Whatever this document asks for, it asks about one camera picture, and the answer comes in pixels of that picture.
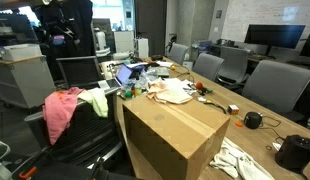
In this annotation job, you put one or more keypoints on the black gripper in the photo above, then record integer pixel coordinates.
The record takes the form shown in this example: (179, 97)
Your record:
(63, 23)

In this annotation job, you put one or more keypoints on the light green towel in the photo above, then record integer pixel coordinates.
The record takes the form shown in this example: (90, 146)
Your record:
(96, 101)

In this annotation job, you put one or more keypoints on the pink shirt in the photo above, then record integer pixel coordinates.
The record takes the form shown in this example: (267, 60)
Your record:
(60, 113)

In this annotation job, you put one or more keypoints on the black mesh chair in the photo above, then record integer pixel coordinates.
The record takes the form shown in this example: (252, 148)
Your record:
(81, 71)

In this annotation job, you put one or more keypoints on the white box appliance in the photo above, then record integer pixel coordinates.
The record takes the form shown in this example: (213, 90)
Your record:
(141, 47)

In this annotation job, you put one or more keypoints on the grey black office chair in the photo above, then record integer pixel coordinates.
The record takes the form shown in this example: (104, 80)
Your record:
(88, 136)

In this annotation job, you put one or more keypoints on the grey conference chair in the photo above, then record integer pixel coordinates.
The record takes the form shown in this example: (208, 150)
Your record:
(233, 63)
(208, 66)
(278, 86)
(178, 53)

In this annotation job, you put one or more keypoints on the brown cardboard box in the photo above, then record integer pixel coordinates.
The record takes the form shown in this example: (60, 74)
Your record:
(175, 140)

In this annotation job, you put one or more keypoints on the white plastic bin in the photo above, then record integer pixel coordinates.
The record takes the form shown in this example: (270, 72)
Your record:
(18, 52)

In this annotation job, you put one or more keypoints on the white cabinet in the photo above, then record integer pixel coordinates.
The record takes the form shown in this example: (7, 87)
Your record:
(124, 41)

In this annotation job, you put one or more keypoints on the grey rolling cabinet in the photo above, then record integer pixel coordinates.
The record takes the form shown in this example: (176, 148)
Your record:
(25, 83)

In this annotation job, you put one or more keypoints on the silver open laptop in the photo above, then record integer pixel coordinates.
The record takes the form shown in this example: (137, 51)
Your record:
(123, 74)

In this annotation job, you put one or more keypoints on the blue bag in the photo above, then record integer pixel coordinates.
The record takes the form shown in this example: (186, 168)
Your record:
(139, 67)

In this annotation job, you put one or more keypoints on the green ball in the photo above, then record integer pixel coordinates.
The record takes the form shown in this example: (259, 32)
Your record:
(128, 94)

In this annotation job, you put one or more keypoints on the dark door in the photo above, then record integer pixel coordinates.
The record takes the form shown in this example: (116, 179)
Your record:
(150, 26)

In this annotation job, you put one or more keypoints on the spray bottle yellow liquid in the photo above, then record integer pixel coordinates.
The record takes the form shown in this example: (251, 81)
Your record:
(138, 89)

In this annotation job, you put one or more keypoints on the clear plastic bags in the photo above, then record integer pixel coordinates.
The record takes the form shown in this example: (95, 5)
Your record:
(148, 76)

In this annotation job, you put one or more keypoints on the black pouch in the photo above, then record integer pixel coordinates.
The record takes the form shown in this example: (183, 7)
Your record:
(157, 57)

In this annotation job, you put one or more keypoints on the white paper sheet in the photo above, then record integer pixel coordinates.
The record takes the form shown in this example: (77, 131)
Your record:
(165, 64)

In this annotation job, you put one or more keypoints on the small yellow ball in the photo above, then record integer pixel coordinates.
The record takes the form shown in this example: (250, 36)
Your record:
(173, 68)

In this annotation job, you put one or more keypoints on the peach white cloth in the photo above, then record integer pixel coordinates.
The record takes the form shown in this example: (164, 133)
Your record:
(168, 91)

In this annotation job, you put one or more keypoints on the orange black clamp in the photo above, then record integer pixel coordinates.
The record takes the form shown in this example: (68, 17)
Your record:
(26, 173)

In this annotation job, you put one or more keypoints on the orange ball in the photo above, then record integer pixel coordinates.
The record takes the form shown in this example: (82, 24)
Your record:
(199, 85)

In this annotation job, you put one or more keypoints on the green black toy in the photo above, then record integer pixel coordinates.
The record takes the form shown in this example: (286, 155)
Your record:
(206, 90)

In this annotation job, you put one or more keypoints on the yellow black hand tool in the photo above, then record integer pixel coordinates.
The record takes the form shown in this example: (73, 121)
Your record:
(213, 104)

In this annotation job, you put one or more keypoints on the rubiks cube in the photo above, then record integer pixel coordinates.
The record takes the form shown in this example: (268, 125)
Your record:
(233, 109)

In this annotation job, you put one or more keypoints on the small orange cap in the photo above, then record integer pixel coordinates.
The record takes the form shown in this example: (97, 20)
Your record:
(239, 124)

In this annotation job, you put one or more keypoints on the whiteboard with writing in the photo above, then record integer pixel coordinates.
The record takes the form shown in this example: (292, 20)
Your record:
(261, 13)

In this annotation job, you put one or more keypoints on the black round speaker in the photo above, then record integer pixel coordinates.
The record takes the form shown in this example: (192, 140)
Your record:
(252, 120)

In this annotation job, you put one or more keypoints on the large black monitor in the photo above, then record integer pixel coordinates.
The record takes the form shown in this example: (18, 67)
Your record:
(275, 36)

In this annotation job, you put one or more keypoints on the white crumpled cloth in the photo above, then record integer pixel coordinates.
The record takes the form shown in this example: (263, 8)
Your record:
(238, 160)

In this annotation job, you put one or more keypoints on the black cylindrical device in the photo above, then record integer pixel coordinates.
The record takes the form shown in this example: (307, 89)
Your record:
(295, 153)

